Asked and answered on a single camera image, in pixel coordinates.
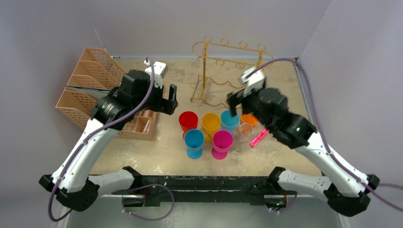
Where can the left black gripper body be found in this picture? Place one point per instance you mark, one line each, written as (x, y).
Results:
(156, 102)

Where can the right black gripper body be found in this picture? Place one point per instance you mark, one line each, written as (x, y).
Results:
(240, 100)

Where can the orange wine glass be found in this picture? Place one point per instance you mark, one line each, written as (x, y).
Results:
(249, 119)

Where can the red wine glass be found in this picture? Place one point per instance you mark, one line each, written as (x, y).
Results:
(188, 120)

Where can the clear wine glass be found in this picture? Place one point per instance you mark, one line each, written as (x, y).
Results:
(241, 138)

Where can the blue wine glass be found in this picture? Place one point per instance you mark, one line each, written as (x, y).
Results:
(228, 122)
(194, 141)

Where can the yellow wine glass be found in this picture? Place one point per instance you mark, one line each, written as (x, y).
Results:
(211, 123)

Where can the magenta wine glass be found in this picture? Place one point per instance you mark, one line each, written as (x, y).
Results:
(222, 141)

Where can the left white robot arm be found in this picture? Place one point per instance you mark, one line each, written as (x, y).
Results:
(71, 184)

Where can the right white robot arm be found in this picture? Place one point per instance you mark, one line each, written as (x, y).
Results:
(342, 186)

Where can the pink highlighter marker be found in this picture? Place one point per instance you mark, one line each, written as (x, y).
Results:
(258, 138)

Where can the grey folder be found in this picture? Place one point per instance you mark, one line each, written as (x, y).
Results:
(93, 92)

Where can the peach plastic file organizer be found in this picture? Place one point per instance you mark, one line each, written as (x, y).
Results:
(94, 75)

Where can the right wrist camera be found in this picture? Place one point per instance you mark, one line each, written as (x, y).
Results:
(253, 83)

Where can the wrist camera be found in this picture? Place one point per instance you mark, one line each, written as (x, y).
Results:
(253, 83)
(160, 69)

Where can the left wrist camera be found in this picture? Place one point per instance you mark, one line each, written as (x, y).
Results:
(160, 69)

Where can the gold wire glass rack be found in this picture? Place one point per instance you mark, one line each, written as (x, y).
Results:
(221, 62)

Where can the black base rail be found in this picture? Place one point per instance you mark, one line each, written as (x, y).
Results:
(254, 190)

